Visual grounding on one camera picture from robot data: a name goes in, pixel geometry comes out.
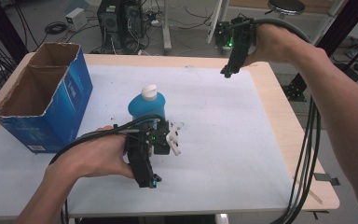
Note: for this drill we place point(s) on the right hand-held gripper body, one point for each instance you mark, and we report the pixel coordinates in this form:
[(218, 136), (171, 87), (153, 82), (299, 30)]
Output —
[(240, 37)]

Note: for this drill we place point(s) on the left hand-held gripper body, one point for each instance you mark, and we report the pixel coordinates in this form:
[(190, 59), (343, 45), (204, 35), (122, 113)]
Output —
[(160, 141)]

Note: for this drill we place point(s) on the blue bottle with white cap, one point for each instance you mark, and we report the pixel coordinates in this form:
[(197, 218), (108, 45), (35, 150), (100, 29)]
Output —
[(146, 105)]

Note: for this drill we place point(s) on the person's right hand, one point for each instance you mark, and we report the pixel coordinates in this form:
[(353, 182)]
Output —
[(270, 43)]

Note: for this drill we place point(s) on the person's left hand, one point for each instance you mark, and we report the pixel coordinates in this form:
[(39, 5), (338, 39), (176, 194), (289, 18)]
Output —
[(96, 155)]

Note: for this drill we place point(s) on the round black stool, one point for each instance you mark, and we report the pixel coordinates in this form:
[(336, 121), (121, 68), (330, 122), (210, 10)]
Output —
[(286, 6)]

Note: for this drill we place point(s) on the pale grey table mat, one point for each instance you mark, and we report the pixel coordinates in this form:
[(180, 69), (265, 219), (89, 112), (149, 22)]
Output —
[(217, 149)]

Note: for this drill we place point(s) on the white metal stand leg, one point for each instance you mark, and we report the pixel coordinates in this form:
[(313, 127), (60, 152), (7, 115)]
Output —
[(167, 25)]

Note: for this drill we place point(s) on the black metal stand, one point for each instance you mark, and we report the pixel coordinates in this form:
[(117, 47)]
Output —
[(338, 34), (0, 28)]

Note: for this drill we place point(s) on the black computer tower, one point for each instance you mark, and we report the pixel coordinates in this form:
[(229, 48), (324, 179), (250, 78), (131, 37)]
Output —
[(121, 21)]

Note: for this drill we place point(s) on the open blue cardboard box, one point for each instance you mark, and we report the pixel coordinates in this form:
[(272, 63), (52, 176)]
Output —
[(43, 99)]

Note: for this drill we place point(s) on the grey tape strip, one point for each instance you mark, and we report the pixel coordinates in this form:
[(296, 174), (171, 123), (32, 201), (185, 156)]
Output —
[(326, 178)]

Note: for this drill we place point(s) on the small white box device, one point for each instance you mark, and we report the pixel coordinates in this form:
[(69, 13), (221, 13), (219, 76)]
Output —
[(76, 18)]

